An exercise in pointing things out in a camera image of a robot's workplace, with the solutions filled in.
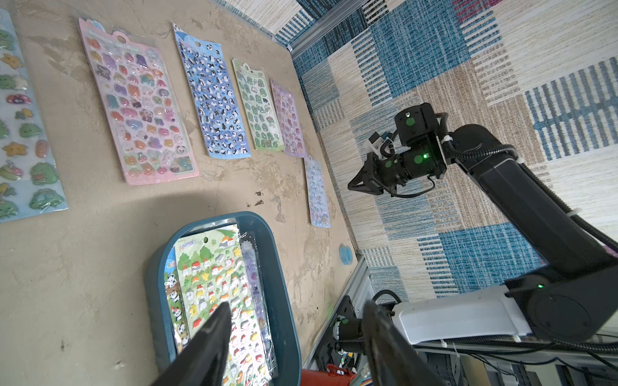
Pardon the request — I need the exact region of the panda sticker sheet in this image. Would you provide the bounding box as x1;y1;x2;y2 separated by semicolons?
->
164;249;190;354

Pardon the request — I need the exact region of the pastel sticker sheet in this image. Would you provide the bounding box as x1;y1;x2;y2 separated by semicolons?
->
304;156;332;228

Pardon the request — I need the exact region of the blue penguin sticker sheet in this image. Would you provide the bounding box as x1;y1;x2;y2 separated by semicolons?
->
173;25;251;159

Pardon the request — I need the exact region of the green house sticker sheet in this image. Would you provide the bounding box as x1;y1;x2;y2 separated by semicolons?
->
172;225;272;385

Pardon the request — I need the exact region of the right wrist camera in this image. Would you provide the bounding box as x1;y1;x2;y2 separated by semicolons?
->
368;132;396;160

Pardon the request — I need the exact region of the pink bonbon sticker sheet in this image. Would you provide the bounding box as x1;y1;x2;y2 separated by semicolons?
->
78;19;199;186

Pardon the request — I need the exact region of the green dinosaur sticker sheet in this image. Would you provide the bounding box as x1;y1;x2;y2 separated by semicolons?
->
1;9;68;223

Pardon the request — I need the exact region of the red pencil cup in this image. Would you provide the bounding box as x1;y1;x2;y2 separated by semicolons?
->
300;364;357;386

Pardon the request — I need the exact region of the pink character sticker sheet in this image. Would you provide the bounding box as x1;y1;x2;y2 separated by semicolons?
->
270;80;307;159

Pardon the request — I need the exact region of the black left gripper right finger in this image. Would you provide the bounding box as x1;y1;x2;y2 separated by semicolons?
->
361;301;443;385

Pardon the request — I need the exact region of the teal plastic storage box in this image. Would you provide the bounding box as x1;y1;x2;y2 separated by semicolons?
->
144;212;302;385

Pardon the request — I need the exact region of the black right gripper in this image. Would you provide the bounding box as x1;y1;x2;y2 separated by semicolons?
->
348;103;447;196

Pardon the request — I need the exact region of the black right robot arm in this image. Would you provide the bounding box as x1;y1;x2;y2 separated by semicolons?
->
348;103;617;346

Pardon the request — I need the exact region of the green frog sticker sheet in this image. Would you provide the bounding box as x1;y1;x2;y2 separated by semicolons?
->
232;58;285;151

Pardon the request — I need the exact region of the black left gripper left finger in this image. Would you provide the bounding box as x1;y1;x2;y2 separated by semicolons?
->
152;302;232;385

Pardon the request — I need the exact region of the blue tape roll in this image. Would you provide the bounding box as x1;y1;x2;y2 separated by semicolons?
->
338;244;354;265

